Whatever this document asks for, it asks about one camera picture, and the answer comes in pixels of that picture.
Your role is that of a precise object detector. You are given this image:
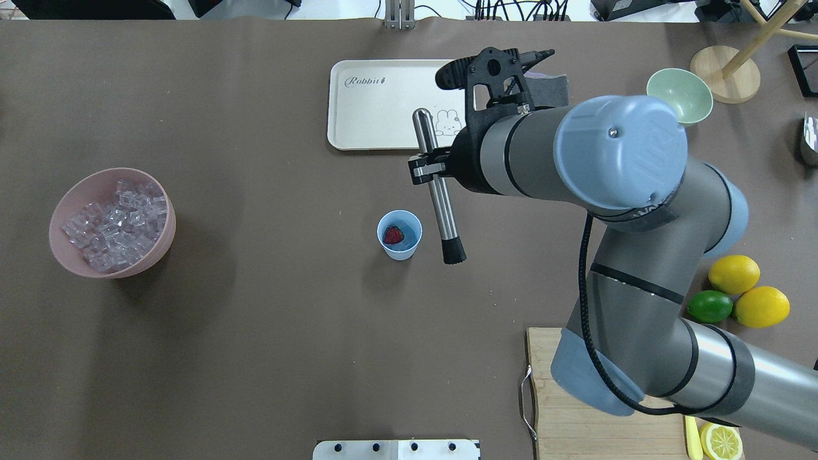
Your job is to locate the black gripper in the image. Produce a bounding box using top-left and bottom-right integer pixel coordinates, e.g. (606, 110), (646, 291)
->
(409, 125), (505, 196)

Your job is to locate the red strawberry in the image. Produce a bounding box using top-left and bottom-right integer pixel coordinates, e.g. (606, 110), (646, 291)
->
(381, 225), (405, 245)

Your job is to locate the steel muddler black tip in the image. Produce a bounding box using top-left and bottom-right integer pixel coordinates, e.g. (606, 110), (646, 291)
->
(412, 108), (467, 265)

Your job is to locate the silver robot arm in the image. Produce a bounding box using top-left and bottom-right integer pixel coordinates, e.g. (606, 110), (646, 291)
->
(408, 95), (816, 450)

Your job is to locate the light blue plastic cup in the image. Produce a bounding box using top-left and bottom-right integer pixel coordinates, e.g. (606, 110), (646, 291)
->
(376, 210), (423, 261)

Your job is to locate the wooden cup tree stand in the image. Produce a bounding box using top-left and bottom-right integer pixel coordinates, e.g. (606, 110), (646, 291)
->
(690, 1), (817, 104)

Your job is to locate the pink bowl of ice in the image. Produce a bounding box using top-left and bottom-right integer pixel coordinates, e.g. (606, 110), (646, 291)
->
(49, 168), (176, 279)

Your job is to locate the cream rabbit tray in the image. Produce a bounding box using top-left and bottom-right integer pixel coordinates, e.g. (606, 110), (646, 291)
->
(327, 60), (465, 151)

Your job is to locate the grey folded cloth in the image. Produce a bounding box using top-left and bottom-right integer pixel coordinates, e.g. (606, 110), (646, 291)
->
(524, 71), (570, 109)

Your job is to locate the green ceramic bowl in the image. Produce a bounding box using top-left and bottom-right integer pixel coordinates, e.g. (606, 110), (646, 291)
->
(645, 68), (714, 128)

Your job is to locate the wooden cutting board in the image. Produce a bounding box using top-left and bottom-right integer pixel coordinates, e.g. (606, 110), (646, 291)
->
(524, 327), (689, 459)

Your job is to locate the green lime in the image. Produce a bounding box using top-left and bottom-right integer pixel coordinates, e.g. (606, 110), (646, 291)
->
(687, 290), (734, 324)

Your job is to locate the yellow lemon far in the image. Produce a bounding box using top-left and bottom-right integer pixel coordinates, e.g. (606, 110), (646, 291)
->
(707, 254), (760, 295)

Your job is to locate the yellow lemon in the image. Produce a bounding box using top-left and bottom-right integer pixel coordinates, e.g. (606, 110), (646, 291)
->
(707, 254), (760, 295)
(733, 286), (791, 328)

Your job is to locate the yellow lemon near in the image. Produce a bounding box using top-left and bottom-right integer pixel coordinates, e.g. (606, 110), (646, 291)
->
(733, 286), (791, 328)

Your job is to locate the yellow plastic knife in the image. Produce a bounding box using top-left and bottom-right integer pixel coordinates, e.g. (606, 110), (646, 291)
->
(683, 415), (704, 460)

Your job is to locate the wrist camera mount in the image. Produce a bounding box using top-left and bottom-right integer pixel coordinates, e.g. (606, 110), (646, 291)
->
(435, 47), (555, 133)

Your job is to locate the aluminium frame post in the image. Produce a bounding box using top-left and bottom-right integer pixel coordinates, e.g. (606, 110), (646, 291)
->
(383, 0), (417, 30)

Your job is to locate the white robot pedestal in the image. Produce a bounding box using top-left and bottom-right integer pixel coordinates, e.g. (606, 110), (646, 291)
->
(312, 439), (482, 459)

